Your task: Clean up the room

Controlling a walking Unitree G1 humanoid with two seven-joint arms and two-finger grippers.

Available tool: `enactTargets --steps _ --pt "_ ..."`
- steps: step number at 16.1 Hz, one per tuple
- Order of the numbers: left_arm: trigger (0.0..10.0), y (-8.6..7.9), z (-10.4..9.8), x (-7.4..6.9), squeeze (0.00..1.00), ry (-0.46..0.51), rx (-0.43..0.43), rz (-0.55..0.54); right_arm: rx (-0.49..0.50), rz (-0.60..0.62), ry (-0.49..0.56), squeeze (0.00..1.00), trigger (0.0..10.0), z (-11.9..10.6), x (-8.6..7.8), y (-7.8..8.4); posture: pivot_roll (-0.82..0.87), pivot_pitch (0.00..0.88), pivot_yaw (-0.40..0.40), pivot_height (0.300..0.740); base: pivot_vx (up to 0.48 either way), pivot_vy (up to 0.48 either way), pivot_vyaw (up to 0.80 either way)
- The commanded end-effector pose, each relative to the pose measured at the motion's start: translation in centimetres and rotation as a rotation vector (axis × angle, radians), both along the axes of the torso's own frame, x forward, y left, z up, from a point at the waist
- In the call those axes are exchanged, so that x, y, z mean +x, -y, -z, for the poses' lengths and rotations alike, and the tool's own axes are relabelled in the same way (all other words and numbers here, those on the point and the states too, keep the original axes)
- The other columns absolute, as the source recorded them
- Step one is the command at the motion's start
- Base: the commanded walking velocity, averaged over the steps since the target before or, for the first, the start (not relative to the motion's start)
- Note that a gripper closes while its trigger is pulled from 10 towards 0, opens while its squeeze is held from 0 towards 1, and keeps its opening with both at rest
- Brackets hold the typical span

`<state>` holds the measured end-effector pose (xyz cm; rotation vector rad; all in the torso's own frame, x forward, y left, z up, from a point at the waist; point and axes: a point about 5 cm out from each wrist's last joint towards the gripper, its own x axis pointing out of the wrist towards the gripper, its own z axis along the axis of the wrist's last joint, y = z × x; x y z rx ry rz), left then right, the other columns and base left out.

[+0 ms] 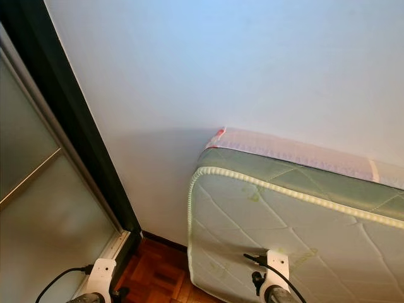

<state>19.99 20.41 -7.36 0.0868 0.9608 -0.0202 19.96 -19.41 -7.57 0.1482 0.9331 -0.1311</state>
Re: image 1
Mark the black door frame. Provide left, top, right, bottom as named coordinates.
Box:
left=0, top=0, right=143, bottom=254

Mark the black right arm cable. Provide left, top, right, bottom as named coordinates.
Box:
left=242, top=252, right=308, bottom=303

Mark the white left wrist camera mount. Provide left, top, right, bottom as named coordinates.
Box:
left=85, top=258, right=118, bottom=299

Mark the frosted glass sliding door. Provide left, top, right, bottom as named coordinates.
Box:
left=0, top=25, right=143, bottom=303

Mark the white green quilted mattress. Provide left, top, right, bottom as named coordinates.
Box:
left=186, top=147, right=404, bottom=303

